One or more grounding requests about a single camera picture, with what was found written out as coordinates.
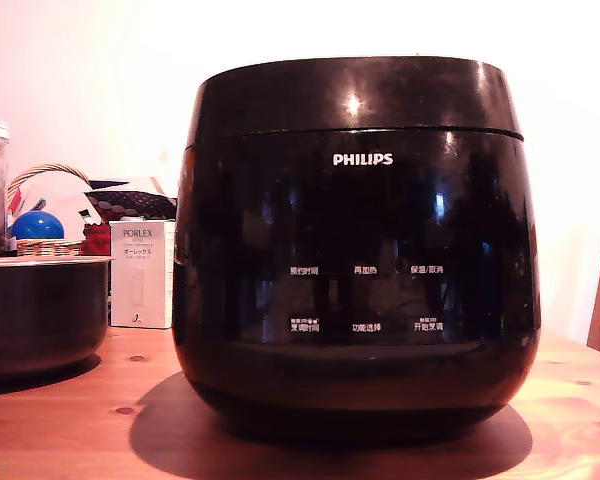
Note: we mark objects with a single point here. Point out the black inner cooking pot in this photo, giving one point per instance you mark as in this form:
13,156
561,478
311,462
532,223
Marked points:
40,310

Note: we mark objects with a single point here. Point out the dark oval-patterned bag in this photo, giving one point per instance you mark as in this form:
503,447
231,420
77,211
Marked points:
135,204

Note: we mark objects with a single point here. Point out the white Porlex box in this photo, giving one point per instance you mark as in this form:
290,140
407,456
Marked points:
142,280

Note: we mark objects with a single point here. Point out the black Philips rice cooker body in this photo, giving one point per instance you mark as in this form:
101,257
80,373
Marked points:
355,225

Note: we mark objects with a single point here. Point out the red knitted pouch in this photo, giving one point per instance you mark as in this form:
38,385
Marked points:
97,241

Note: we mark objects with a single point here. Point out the blue ball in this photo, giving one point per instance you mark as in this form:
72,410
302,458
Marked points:
35,227

